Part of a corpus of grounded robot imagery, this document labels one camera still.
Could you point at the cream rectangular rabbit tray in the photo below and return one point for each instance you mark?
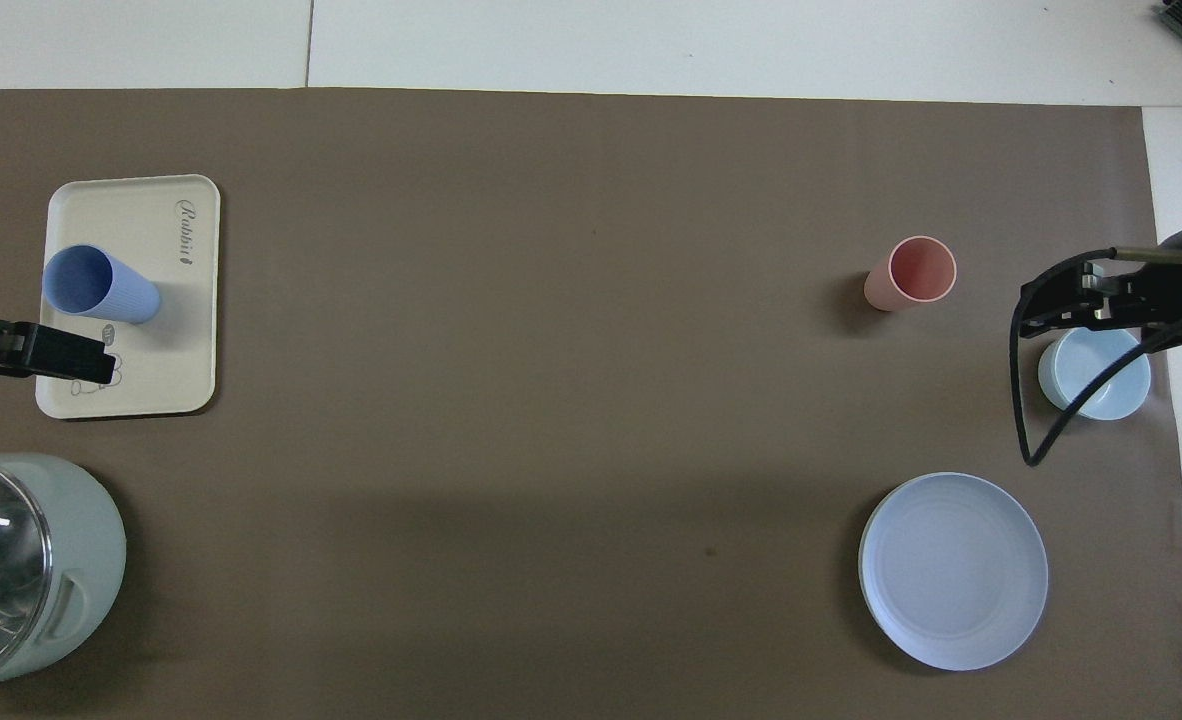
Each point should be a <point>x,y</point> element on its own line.
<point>166,360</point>

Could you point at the blue ribbed plastic cup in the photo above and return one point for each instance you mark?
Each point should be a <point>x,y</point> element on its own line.
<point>101,285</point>

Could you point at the pink plastic cup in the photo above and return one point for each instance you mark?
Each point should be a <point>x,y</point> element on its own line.
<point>911,275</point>

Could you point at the lavender blue round plate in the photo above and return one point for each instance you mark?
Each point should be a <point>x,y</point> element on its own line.
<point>951,570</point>

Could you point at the brown table mat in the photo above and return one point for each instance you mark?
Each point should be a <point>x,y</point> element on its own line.
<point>551,400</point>

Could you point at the light blue small bowl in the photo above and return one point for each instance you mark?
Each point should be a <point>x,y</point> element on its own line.
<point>1101,390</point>

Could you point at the pale green cooking pot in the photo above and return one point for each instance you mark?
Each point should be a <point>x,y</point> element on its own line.
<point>81,560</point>

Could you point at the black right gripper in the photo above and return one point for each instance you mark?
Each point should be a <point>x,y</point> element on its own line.
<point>1166,290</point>

